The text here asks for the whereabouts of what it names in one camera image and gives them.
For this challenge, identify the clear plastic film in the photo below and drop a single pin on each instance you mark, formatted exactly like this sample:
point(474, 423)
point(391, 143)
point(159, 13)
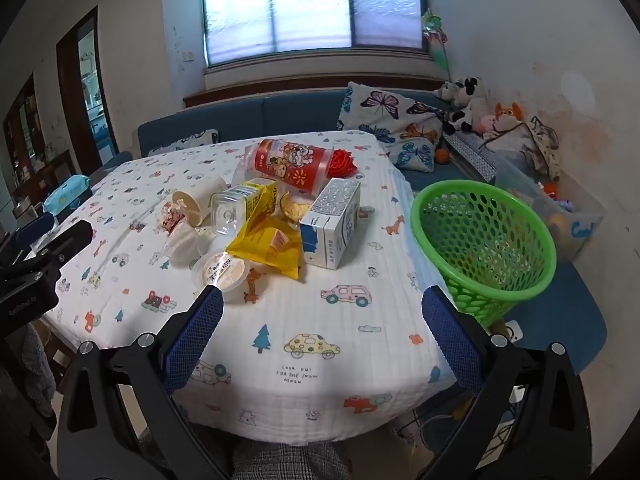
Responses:
point(245, 165)

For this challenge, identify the large butterfly pillow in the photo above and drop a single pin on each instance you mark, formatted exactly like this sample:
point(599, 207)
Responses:
point(395, 115)

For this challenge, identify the red printed noodle tub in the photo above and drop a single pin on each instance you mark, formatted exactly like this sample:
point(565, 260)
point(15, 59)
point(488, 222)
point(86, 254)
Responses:
point(290, 160)

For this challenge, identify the small butterfly pillow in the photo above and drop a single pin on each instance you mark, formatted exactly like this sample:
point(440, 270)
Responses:
point(185, 141)

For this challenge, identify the orange ball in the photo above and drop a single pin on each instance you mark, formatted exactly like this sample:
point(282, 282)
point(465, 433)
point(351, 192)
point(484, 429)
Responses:
point(442, 155)

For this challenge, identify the blue patterned mat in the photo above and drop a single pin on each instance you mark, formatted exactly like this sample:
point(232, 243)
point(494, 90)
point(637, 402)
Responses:
point(472, 155)

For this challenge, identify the printed blanket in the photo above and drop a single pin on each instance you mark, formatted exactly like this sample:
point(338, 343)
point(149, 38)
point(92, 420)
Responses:
point(300, 385)

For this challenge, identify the grey plush toy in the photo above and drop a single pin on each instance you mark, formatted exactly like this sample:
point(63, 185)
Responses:
point(447, 92)

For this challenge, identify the black white cow plush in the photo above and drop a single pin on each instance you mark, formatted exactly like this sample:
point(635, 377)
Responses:
point(472, 100)

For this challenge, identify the colourful pinwheel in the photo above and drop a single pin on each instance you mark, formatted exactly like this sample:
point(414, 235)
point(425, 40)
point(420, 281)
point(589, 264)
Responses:
point(432, 30)

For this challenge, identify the wooden display cabinet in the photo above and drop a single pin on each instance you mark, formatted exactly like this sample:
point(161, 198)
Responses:
point(30, 160)

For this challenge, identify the blue wet wipes pack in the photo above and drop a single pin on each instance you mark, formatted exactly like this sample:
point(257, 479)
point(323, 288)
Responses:
point(65, 192)

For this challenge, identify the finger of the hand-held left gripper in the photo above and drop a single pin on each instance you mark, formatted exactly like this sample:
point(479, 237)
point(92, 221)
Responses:
point(70, 240)

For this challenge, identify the blue sofa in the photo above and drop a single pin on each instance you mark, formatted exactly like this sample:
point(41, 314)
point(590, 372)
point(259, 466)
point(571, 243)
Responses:
point(300, 110)

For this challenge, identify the person's left forearm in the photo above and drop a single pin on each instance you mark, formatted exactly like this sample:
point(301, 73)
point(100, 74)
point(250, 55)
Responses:
point(35, 370)

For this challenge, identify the window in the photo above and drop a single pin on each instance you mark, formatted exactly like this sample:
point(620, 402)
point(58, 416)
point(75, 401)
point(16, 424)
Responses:
point(310, 10)

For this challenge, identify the beige cloth bag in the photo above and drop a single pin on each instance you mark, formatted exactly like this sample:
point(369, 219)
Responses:
point(525, 145)

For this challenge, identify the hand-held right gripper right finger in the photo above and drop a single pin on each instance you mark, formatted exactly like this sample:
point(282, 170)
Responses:
point(450, 340)

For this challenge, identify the white plastic cup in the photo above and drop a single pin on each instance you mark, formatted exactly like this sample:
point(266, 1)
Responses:
point(182, 245)

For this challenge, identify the yellow snack packet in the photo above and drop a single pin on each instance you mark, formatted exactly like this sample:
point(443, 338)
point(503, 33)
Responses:
point(260, 250)

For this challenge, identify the wooden framed glass door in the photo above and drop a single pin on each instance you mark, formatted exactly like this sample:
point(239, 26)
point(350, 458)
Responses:
point(67, 110)

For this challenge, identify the paper wrapper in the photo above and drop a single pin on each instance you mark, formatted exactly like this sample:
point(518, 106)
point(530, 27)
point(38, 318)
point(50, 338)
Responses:
point(171, 217)

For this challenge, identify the beige paper cup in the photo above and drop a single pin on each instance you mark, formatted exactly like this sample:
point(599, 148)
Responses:
point(200, 197)

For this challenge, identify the person's plaid trousers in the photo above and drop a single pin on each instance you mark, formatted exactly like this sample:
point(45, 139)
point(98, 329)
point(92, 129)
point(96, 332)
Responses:
point(290, 460)

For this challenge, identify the blue white milk carton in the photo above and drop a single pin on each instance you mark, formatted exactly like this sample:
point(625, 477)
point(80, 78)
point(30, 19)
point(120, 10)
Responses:
point(330, 225)

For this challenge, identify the red wrapper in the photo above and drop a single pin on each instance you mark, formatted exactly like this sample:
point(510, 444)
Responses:
point(342, 162)

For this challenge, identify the clear storage box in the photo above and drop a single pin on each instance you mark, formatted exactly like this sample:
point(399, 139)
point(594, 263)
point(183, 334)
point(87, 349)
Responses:
point(575, 220)

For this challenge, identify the white power strip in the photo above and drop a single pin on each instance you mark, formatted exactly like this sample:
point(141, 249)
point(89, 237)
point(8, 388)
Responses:
point(514, 331)

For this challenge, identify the pink plush toy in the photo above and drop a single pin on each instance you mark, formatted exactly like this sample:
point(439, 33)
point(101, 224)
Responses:
point(486, 124)

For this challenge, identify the brown biscuit piece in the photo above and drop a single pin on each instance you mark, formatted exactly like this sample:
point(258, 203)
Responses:
point(295, 207)

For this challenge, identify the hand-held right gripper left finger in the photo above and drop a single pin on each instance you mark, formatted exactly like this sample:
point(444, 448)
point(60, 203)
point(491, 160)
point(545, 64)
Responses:
point(195, 340)

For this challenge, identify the green plastic basket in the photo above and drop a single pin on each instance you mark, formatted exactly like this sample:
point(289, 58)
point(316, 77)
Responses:
point(502, 289)

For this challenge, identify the clear bottle yellow label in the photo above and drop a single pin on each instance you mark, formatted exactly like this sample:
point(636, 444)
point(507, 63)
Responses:
point(230, 210)

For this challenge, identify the orange fox plush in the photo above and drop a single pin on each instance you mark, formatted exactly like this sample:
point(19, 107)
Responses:
point(509, 116)

